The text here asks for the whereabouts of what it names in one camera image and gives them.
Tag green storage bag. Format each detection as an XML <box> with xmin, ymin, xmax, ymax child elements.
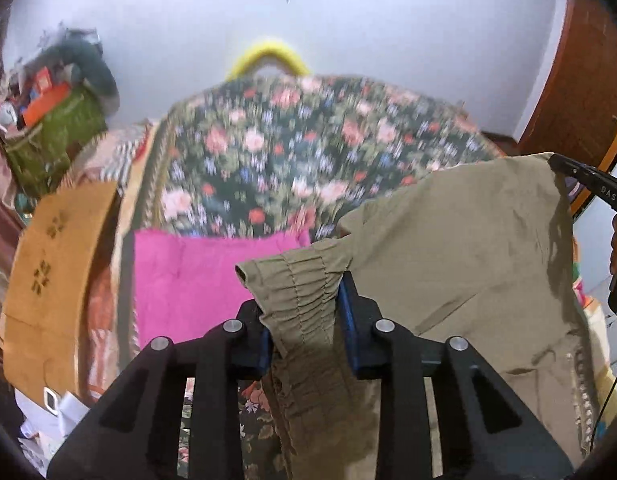
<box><xmin>0</xmin><ymin>87</ymin><xmax>107</xmax><ymax>200</ymax></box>

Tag white papers pile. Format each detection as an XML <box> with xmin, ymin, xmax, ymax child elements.
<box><xmin>14</xmin><ymin>390</ymin><xmax>89</xmax><ymax>478</ymax></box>

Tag yellow curved foam bar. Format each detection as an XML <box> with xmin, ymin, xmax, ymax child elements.
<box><xmin>226</xmin><ymin>39</ymin><xmax>311</xmax><ymax>80</ymax></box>

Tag brown wooden door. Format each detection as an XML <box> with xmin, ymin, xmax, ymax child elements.
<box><xmin>520</xmin><ymin>0</ymin><xmax>617</xmax><ymax>166</ymax></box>

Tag magenta folded pants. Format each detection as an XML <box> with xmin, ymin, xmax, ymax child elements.
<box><xmin>134</xmin><ymin>230</ymin><xmax>310</xmax><ymax>348</ymax></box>

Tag wooden lap desk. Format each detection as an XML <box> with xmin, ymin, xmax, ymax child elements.
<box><xmin>2</xmin><ymin>181</ymin><xmax>118</xmax><ymax>408</ymax></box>

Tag orange box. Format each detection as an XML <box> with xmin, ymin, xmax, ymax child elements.
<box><xmin>22</xmin><ymin>82</ymin><xmax>71</xmax><ymax>127</ymax></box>

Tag olive green pants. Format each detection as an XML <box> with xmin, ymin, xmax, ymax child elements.
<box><xmin>236</xmin><ymin>154</ymin><xmax>589</xmax><ymax>479</ymax></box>

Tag dark floral bedspread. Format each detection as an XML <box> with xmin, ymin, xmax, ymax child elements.
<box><xmin>113</xmin><ymin>72</ymin><xmax>511</xmax><ymax>480</ymax></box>

